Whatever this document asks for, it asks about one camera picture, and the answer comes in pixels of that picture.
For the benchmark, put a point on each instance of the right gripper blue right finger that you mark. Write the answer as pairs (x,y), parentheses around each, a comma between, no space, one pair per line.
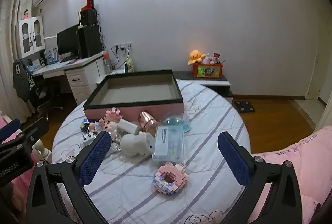
(237,158)

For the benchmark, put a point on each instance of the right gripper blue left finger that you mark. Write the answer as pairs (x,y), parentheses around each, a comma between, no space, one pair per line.
(91,157)

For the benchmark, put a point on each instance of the white travel plug adapter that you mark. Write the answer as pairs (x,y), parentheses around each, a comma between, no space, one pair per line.
(87,139)

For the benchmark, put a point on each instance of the clear glass bottle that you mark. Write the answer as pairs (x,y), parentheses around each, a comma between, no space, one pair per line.
(115,142)

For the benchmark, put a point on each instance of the pink pig doll figure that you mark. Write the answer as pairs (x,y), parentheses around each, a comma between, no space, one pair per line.
(107,126)

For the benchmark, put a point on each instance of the white cat night light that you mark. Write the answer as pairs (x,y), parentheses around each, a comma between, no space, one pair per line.
(142,144)

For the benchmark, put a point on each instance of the white charger block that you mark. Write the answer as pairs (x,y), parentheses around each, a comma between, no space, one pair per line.
(128,127)

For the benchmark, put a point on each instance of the pink brick block figure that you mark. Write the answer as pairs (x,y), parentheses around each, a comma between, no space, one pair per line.
(113,115)

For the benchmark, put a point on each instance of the pink brick donut model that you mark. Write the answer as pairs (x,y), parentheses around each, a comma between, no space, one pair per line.
(170,178)

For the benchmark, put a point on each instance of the clear plastic case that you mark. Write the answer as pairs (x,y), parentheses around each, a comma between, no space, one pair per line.
(169,145)

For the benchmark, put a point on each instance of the rose gold metallic cup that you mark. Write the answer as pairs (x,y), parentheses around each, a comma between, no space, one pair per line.
(146,121)

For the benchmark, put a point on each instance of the black bathroom scale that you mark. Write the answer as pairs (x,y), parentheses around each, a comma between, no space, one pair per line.
(244,106)

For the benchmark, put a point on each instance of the black office chair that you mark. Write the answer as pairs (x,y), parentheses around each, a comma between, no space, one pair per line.
(44,97)

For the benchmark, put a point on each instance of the white quilted striped bedspread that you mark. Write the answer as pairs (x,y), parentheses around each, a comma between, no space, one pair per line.
(123,190)

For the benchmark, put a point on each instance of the dark jacket on chair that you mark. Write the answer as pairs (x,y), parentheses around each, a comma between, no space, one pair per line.
(23,82)

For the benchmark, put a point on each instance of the white desk with drawers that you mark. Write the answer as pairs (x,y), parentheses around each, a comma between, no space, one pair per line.
(82,75)

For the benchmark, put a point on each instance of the pink and black storage box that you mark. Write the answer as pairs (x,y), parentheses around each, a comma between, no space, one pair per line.
(156,92)

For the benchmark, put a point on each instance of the orange toy storage box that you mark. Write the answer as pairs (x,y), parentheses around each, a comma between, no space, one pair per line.
(210,71)

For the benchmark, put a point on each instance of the orange capped water bottle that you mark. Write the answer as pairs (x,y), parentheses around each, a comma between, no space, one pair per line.
(107,63)

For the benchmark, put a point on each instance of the snack bag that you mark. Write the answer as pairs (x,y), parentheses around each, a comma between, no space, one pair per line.
(129,67)

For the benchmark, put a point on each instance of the orange octopus plush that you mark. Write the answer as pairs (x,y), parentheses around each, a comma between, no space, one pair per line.
(196,57)

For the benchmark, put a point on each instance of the black computer monitor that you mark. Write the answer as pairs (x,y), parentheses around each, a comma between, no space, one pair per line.
(68,43)

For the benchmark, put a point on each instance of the white glass door cabinet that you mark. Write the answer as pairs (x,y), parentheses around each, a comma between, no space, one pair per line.
(29,36)

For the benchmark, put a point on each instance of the black speaker box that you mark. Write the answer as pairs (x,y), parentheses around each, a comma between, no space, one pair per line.
(88,17)

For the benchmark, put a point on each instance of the beige curtain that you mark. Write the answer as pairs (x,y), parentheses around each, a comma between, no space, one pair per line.
(12,11)

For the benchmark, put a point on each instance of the white wall power strip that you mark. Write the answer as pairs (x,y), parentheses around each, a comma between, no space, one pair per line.
(124,45)

